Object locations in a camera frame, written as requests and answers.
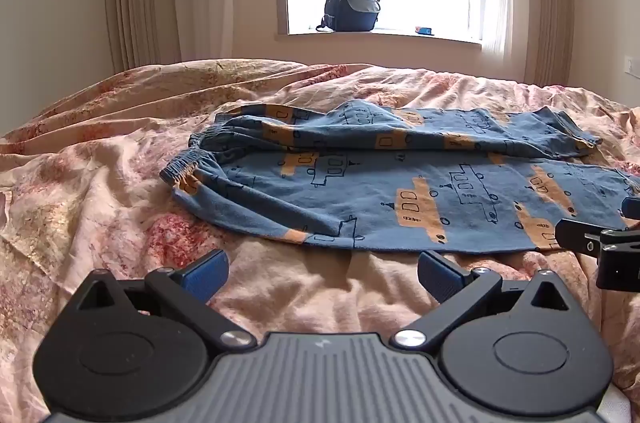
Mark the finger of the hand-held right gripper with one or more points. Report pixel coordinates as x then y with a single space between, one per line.
632 208
580 235

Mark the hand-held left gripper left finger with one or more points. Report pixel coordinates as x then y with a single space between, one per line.
206 275

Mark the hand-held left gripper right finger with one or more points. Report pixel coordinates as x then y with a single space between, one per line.
440 275

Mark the blue patterned pants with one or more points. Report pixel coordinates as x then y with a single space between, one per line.
380 198

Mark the pink floral blanket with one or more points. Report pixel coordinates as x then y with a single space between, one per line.
125 183

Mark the small blue box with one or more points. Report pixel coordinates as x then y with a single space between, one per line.
424 30

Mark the dark blue backpack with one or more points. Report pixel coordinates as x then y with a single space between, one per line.
350 5

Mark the white wall socket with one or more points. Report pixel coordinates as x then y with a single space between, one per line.
634 65

